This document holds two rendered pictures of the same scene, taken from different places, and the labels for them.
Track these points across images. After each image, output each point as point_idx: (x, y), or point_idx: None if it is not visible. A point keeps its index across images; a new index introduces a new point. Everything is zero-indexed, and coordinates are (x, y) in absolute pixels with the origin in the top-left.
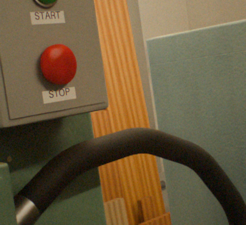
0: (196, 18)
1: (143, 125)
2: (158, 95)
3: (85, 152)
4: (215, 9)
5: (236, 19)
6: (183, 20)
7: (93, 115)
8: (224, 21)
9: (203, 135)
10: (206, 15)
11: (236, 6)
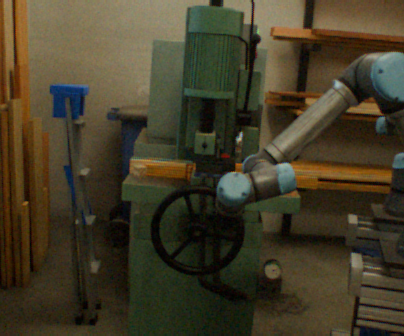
0: (36, 14)
1: (27, 78)
2: (154, 62)
3: None
4: (52, 12)
5: (67, 22)
6: (28, 13)
7: (23, 66)
8: (58, 21)
9: (173, 80)
10: (45, 14)
11: (68, 14)
